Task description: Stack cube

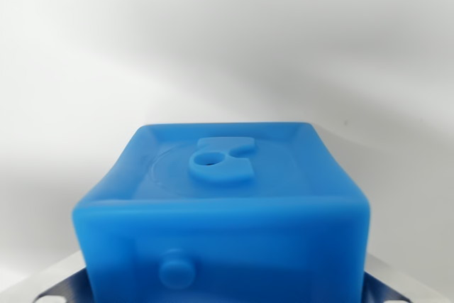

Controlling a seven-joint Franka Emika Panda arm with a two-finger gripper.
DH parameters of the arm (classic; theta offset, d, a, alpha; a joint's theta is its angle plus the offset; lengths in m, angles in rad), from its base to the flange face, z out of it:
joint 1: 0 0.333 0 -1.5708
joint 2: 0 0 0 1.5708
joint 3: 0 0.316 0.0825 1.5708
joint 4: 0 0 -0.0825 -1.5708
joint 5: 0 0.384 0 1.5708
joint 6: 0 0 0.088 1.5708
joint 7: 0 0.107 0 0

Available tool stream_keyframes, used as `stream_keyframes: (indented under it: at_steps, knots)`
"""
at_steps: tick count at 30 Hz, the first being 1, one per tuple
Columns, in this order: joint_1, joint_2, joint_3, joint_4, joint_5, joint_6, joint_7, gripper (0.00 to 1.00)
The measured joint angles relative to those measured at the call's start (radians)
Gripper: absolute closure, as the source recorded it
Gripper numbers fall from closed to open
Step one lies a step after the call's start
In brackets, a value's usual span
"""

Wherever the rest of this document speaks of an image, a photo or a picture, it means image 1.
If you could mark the black-padded silver gripper right finger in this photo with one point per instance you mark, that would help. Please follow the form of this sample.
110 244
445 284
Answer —
386 283

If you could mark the black-padded silver gripper left finger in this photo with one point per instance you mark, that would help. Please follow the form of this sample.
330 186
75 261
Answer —
60 281

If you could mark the blue cube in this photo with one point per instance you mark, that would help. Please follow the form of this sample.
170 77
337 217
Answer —
220 232

